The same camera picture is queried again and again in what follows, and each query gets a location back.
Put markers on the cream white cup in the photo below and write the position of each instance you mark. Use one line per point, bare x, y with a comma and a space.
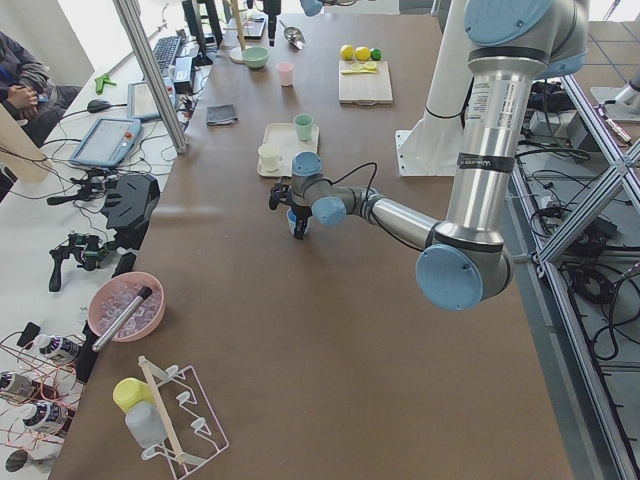
269, 157

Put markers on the metal muddler in bowl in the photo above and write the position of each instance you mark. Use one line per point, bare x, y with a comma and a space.
122, 317

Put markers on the pink cup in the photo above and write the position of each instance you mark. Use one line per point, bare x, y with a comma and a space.
285, 72

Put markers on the beige tray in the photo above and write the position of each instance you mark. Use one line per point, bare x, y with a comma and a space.
285, 137

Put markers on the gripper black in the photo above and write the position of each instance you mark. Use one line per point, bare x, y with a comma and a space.
272, 20
300, 211

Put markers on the clear cup on rack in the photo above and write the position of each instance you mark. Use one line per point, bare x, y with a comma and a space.
144, 423

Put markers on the teach pendant tablet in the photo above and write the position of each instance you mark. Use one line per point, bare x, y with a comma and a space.
140, 103
107, 143

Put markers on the mint green bowl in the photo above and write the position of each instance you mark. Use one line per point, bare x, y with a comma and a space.
255, 57

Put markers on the teach pendant tablet near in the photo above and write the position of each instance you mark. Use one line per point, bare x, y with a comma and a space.
107, 143

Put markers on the yellow lemon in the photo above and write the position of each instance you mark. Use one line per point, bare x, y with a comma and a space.
346, 52
362, 53

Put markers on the seated person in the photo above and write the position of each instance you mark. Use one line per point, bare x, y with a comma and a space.
28, 94

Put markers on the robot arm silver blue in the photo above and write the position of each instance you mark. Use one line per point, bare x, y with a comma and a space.
463, 259
314, 7

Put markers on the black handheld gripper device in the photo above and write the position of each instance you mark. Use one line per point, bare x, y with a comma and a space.
88, 250

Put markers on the wooden cup tree stand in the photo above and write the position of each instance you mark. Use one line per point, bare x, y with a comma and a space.
236, 54

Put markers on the metal scoop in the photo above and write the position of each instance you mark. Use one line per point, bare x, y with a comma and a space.
294, 36

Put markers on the black keyboard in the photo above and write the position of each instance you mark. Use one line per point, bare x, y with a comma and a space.
165, 52

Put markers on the yellow lemon right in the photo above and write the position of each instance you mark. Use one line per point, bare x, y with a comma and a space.
346, 52

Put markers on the yellow lemon left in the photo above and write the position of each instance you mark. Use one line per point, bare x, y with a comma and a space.
362, 53

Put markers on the yellow plastic knife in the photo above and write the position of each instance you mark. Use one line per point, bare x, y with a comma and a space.
358, 72

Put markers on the grey folded cloth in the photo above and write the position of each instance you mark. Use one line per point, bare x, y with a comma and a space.
221, 115

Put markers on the green lime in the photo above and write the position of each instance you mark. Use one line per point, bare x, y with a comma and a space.
376, 54

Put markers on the green cup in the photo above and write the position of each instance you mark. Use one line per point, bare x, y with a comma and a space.
304, 125

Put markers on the white wire cup rack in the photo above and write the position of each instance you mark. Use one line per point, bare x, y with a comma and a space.
195, 435

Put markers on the teach pendant tablet far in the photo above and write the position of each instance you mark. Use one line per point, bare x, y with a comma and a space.
140, 103

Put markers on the wooden cutting board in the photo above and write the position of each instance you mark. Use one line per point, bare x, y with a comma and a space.
365, 89

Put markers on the blue cup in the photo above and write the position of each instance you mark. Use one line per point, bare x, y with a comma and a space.
291, 218

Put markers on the yellow cup on rack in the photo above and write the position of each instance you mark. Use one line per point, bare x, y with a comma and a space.
130, 391

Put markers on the pink bowl with ice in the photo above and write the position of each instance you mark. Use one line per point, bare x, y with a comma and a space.
114, 297

